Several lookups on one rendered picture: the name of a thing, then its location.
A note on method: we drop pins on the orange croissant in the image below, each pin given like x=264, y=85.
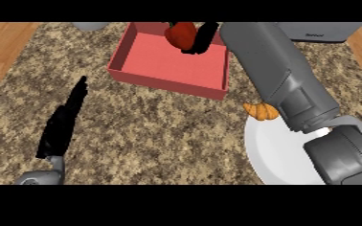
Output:
x=261, y=111

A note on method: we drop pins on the grey round object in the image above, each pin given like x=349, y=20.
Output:
x=89, y=25

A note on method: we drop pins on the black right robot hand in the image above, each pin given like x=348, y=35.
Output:
x=205, y=38

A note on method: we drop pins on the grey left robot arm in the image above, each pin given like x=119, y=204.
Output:
x=45, y=174

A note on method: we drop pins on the white plate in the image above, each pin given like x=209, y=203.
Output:
x=279, y=153

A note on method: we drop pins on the red cardboard box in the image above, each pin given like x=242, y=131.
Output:
x=175, y=60

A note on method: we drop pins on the grey appliance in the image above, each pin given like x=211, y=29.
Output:
x=321, y=32

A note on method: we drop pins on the red bell pepper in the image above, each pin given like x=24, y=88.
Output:
x=181, y=35

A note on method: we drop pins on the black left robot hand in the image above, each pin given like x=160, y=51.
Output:
x=60, y=127

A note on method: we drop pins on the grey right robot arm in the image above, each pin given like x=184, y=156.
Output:
x=292, y=86

